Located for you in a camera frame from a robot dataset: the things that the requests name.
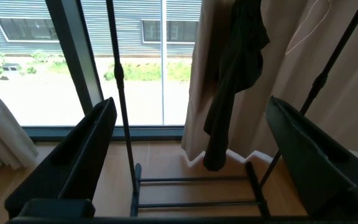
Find black shorts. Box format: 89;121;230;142
203;0;270;172

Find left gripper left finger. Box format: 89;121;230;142
4;96;117;218

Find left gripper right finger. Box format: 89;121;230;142
265;95;358;217

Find black clothes rack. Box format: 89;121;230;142
105;0;358;218

